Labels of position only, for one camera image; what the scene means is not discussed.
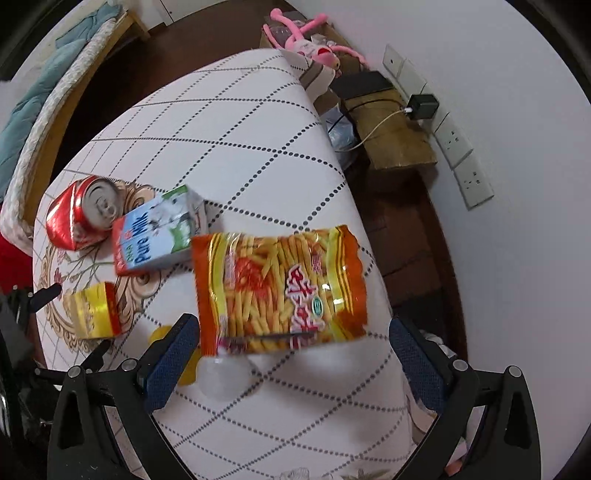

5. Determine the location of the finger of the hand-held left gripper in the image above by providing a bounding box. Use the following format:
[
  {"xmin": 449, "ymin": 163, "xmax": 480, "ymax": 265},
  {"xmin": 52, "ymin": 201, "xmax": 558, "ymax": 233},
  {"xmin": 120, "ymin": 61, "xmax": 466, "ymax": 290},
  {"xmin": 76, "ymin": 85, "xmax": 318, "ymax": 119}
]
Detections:
[
  {"xmin": 82, "ymin": 340, "xmax": 112, "ymax": 371},
  {"xmin": 27, "ymin": 283, "xmax": 64, "ymax": 315}
]

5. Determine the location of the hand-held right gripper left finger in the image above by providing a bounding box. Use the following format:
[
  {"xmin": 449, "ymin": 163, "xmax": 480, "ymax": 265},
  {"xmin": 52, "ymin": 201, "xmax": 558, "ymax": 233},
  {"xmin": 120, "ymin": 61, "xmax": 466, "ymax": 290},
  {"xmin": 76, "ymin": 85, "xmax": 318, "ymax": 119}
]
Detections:
[{"xmin": 47, "ymin": 313, "xmax": 200, "ymax": 480}]

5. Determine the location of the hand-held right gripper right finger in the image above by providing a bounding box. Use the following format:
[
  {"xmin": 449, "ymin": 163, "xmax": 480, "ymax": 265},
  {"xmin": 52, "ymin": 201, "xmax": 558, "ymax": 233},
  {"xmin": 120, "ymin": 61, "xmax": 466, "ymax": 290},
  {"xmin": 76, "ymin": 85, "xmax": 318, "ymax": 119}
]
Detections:
[{"xmin": 389, "ymin": 318, "xmax": 542, "ymax": 480}]

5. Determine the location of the orange snack packet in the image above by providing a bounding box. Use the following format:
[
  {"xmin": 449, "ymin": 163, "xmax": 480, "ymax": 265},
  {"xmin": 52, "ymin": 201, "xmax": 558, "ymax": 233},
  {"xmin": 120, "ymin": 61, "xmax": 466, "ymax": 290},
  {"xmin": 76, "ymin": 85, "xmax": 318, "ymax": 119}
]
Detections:
[{"xmin": 191, "ymin": 224, "xmax": 369, "ymax": 357}]

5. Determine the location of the small yellow red box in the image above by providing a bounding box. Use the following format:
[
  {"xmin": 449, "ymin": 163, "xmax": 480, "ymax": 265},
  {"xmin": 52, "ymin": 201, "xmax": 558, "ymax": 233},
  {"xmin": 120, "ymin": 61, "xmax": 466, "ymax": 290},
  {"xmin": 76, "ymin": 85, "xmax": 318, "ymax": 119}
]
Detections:
[{"xmin": 63, "ymin": 281, "xmax": 123, "ymax": 341}]

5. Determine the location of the red cloth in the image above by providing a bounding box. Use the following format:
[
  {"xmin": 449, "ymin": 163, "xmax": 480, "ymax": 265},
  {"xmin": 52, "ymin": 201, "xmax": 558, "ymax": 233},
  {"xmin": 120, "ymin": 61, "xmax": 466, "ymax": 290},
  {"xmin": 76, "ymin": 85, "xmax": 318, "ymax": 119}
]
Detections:
[{"xmin": 0, "ymin": 234, "xmax": 34, "ymax": 289}]

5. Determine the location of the yellow jelly cup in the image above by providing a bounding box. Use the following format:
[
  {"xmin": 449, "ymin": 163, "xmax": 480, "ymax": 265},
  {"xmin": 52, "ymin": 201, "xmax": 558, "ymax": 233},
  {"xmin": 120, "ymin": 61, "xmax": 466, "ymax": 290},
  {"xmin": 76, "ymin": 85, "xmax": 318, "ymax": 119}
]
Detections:
[{"xmin": 148, "ymin": 325, "xmax": 260, "ymax": 403}]

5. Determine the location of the crushed red drink can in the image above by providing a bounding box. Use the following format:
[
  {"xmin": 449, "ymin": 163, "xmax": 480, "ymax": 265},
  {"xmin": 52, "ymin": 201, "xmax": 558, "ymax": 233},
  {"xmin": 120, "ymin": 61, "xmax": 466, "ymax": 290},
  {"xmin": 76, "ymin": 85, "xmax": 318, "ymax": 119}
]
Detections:
[{"xmin": 45, "ymin": 175, "xmax": 129, "ymax": 251}]

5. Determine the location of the blue white milk carton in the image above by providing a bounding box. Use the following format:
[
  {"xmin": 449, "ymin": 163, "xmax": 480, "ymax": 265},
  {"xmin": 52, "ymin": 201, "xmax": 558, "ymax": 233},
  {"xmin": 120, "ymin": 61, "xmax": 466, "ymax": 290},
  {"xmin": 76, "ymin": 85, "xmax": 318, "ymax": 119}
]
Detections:
[{"xmin": 112, "ymin": 184, "xmax": 209, "ymax": 277}]

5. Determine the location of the teal blanket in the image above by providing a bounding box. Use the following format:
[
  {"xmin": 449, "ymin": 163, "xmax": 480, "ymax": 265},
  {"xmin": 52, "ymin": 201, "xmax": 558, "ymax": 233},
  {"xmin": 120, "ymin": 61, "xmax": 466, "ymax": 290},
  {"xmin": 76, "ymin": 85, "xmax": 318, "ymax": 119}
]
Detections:
[{"xmin": 0, "ymin": 8, "xmax": 125, "ymax": 185}]

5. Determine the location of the wooden bed with mattress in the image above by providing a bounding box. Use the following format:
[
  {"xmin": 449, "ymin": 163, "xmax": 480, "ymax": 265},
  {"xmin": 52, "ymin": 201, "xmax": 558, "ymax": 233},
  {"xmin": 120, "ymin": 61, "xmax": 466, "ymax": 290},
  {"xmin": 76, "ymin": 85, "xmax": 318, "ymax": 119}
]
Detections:
[{"xmin": 0, "ymin": 7, "xmax": 152, "ymax": 259}]

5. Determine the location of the white dotted tablecloth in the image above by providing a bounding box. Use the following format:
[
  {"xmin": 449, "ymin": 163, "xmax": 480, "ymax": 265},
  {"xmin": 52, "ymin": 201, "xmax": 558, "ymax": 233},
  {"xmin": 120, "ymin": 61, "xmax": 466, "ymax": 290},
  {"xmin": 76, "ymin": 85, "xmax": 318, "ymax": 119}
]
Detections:
[{"xmin": 32, "ymin": 48, "xmax": 416, "ymax": 480}]

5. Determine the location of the clear plastic bag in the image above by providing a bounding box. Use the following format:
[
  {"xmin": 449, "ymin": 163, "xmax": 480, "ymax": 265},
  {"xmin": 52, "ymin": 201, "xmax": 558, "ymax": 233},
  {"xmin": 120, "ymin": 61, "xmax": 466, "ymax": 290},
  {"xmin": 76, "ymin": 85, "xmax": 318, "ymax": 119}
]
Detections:
[{"xmin": 323, "ymin": 107, "xmax": 361, "ymax": 168}]

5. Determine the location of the black charger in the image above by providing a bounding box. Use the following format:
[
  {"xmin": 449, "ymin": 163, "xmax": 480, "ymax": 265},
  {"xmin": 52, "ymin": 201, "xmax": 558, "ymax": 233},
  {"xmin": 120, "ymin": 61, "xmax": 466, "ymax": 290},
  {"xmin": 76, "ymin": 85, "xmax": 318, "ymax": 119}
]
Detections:
[{"xmin": 406, "ymin": 94, "xmax": 439, "ymax": 121}]

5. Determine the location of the black flat box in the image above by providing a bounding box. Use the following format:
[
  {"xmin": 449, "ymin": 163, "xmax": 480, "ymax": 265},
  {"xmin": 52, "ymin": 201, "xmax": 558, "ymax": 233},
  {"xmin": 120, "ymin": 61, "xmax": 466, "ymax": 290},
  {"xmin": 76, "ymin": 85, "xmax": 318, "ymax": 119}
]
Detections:
[{"xmin": 330, "ymin": 71, "xmax": 394, "ymax": 100}]

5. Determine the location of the pink plush toy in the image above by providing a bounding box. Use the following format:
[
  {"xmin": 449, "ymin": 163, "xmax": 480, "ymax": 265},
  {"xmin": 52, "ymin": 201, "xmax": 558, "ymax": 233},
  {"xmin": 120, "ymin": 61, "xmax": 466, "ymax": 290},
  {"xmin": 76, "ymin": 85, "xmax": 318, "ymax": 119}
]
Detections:
[{"xmin": 264, "ymin": 8, "xmax": 370, "ymax": 77}]

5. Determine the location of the white wall socket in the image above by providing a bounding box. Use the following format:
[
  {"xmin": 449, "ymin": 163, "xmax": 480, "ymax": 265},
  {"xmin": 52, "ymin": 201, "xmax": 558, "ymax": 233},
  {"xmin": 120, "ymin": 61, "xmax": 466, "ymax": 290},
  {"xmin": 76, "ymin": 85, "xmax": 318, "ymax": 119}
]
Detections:
[
  {"xmin": 434, "ymin": 115, "xmax": 474, "ymax": 167},
  {"xmin": 451, "ymin": 152, "xmax": 495, "ymax": 209}
]

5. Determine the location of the white charger cable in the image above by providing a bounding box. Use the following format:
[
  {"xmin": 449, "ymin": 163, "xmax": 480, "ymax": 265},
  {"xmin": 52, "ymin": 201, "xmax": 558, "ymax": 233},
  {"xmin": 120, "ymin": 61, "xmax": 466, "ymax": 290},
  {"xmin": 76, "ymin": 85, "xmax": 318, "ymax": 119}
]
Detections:
[{"xmin": 335, "ymin": 107, "xmax": 414, "ymax": 153}]

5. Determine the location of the white wall switch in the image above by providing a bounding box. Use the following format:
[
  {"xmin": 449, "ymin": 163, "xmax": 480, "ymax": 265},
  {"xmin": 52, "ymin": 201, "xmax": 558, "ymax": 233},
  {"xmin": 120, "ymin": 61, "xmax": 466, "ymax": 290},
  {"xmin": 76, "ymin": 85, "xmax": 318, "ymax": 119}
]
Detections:
[{"xmin": 383, "ymin": 43, "xmax": 408, "ymax": 78}]

